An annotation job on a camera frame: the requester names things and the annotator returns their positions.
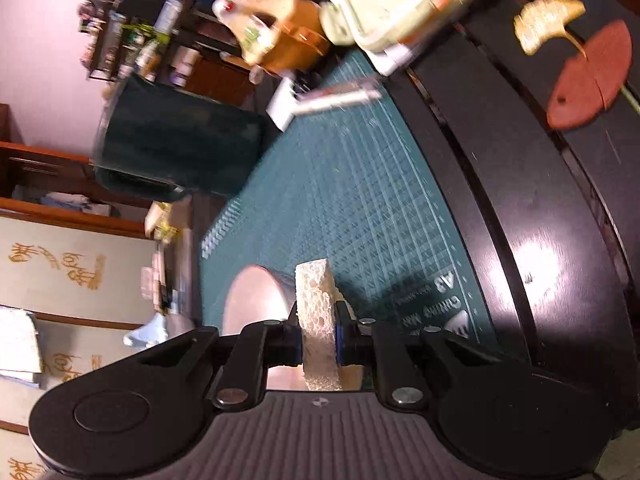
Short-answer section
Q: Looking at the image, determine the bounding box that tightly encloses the folding screen with gold print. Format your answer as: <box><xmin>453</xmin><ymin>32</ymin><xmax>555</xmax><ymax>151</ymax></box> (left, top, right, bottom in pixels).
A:
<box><xmin>0</xmin><ymin>210</ymin><xmax>166</xmax><ymax>480</ymax></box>

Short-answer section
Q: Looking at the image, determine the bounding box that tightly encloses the white paper sheet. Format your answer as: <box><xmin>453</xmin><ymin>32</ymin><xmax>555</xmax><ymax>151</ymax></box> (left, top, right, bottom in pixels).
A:
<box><xmin>267</xmin><ymin>77</ymin><xmax>301</xmax><ymax>133</ymax></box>

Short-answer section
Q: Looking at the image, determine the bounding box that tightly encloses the orange cat-shaped teapot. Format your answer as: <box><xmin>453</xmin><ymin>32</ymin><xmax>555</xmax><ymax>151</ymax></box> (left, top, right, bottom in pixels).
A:
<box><xmin>212</xmin><ymin>0</ymin><xmax>333</xmax><ymax>71</ymax></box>

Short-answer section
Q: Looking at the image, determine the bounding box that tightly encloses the green cutting mat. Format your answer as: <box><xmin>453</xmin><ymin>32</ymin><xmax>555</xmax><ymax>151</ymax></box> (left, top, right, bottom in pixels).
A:
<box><xmin>200</xmin><ymin>45</ymin><xmax>501</xmax><ymax>351</ymax></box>

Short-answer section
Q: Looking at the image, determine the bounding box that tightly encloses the dark green pitcher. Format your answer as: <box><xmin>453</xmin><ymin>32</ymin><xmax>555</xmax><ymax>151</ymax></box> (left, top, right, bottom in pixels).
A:
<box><xmin>92</xmin><ymin>72</ymin><xmax>266</xmax><ymax>201</ymax></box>

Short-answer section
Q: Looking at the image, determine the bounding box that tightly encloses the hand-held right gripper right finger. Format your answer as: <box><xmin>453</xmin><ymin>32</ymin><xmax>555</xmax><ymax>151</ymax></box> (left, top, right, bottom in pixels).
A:
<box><xmin>334</xmin><ymin>301</ymin><xmax>496</xmax><ymax>408</ymax></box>

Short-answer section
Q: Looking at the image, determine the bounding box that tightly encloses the cluttered shelf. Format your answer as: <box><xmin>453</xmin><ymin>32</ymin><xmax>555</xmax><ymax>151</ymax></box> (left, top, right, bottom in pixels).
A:
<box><xmin>77</xmin><ymin>0</ymin><xmax>201</xmax><ymax>86</ymax></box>

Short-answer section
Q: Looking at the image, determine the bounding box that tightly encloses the silver pen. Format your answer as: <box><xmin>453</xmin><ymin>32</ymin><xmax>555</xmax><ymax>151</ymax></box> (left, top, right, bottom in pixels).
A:
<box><xmin>292</xmin><ymin>82</ymin><xmax>383</xmax><ymax>116</ymax></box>

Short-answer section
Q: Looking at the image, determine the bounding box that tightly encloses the yellow ginkgo leaf ornament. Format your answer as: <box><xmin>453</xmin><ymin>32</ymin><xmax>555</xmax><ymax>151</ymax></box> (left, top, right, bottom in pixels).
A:
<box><xmin>514</xmin><ymin>0</ymin><xmax>587</xmax><ymax>58</ymax></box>

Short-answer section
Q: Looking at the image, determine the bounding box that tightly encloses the white towel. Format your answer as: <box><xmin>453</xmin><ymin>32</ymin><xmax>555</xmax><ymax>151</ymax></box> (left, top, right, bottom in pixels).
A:
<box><xmin>0</xmin><ymin>305</ymin><xmax>43</xmax><ymax>386</ymax></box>

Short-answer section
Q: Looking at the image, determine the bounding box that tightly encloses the white round sponge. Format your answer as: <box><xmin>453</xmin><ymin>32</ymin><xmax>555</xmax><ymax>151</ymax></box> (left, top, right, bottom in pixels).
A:
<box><xmin>294</xmin><ymin>259</ymin><xmax>358</xmax><ymax>392</ymax></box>

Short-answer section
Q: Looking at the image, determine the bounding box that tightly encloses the stack of books and papers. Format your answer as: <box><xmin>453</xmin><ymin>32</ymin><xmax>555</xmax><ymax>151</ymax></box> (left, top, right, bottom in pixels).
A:
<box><xmin>142</xmin><ymin>200</ymin><xmax>196</xmax><ymax>316</ymax></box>

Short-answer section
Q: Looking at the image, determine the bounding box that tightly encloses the brown fish-shaped coaster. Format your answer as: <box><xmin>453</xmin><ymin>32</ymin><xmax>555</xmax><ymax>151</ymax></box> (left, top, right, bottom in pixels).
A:
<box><xmin>546</xmin><ymin>20</ymin><xmax>633</xmax><ymax>130</ymax></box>

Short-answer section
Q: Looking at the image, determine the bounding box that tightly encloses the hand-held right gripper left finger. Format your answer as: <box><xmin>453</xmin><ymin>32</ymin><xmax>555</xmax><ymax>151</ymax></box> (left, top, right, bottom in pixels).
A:
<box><xmin>141</xmin><ymin>302</ymin><xmax>307</xmax><ymax>412</ymax></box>

